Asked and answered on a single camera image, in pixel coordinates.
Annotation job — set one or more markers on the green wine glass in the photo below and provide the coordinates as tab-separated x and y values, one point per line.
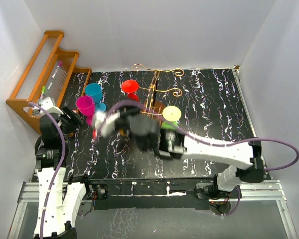
171	114

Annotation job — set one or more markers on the green capped marker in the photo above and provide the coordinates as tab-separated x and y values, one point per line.
42	92

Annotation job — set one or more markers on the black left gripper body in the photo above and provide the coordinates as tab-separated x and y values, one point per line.
69	122

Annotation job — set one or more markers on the gold wire glass rack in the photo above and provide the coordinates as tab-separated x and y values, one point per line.
156	85

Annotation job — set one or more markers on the orange wooden tiered shelf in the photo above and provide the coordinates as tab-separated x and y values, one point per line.
38	73

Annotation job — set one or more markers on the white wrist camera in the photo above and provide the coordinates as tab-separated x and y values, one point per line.
104	125
49	105

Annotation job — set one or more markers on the magenta wine glass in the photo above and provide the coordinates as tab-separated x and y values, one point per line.
86	107

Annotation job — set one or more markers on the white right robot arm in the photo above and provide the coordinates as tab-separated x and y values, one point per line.
155	129

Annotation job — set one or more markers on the brown wooden rack base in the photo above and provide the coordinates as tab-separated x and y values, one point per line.
157	109

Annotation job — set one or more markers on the red wine glass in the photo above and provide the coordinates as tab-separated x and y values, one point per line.
130	87

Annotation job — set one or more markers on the aluminium frame rail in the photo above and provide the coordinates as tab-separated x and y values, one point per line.
183	193

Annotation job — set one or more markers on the purple capped marker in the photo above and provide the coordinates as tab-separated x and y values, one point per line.
56	70

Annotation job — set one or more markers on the blue wine glass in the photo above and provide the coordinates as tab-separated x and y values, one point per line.
94	90

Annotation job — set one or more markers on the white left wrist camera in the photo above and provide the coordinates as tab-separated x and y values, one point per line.
49	105

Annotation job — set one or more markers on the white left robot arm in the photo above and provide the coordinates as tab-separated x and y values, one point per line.
58	204

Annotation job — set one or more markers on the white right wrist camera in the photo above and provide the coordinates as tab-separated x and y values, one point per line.
104	125

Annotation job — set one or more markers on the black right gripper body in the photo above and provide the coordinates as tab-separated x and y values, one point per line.
123	121

